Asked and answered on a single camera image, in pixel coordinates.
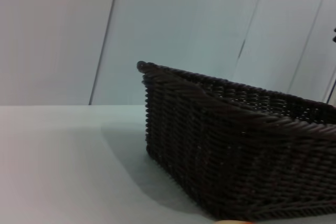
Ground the dark brown woven wicker basket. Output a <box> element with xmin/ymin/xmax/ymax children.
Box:
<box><xmin>136</xmin><ymin>60</ymin><xmax>336</xmax><ymax>222</ymax></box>

